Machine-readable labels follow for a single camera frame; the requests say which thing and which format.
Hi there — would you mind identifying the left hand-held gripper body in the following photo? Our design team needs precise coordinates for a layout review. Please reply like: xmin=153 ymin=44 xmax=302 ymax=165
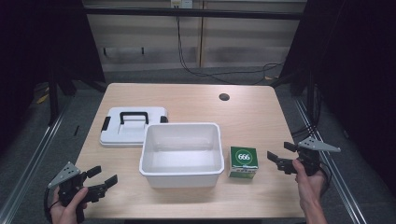
xmin=47 ymin=161 xmax=109 ymax=224

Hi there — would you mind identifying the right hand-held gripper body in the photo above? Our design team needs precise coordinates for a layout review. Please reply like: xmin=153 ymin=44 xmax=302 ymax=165
xmin=279 ymin=136 xmax=342 ymax=177

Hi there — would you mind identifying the person's left hand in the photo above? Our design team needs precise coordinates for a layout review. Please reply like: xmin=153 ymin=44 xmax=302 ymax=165
xmin=49 ymin=186 xmax=90 ymax=224

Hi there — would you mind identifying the person's right hand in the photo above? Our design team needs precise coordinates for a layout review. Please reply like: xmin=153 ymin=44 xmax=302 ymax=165
xmin=291 ymin=159 xmax=328 ymax=209

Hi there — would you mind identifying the green and white carton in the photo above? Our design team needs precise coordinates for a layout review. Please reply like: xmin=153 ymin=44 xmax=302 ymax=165
xmin=228 ymin=146 xmax=260 ymax=179

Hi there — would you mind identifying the black stand pole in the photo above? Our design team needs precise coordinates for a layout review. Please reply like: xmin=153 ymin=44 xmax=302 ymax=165
xmin=48 ymin=62 xmax=60 ymax=127
xmin=306 ymin=71 xmax=316 ymax=132

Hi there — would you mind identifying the white plastic storage box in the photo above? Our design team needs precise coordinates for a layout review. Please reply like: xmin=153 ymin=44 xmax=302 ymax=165
xmin=138 ymin=122 xmax=225 ymax=189

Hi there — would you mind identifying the yellow floor tape piece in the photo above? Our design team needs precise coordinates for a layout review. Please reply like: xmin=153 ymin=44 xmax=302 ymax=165
xmin=35 ymin=87 xmax=50 ymax=105

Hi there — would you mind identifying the black curtain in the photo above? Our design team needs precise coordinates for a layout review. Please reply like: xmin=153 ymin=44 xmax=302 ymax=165
xmin=0 ymin=0 xmax=106 ymax=153
xmin=278 ymin=0 xmax=396 ymax=190

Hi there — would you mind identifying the metal floor rail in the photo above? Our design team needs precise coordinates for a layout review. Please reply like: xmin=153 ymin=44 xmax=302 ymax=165
xmin=292 ymin=96 xmax=368 ymax=224
xmin=0 ymin=96 xmax=74 ymax=224

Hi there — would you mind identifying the left hand-held gripper cable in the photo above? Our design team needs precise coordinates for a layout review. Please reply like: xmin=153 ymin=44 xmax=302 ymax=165
xmin=43 ymin=186 xmax=61 ymax=224

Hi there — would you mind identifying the white lid with black handle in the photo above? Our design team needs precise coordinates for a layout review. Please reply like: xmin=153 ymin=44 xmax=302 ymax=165
xmin=99 ymin=106 xmax=169 ymax=148

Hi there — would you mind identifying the long black floor cable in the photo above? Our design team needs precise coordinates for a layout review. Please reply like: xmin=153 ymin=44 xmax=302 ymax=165
xmin=176 ymin=16 xmax=285 ymax=86

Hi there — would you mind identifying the black horizontal frame bar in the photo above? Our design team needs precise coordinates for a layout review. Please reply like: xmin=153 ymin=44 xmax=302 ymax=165
xmin=83 ymin=7 xmax=304 ymax=21

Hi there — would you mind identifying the white wall socket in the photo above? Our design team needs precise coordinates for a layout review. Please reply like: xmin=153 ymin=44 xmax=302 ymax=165
xmin=170 ymin=0 xmax=194 ymax=9

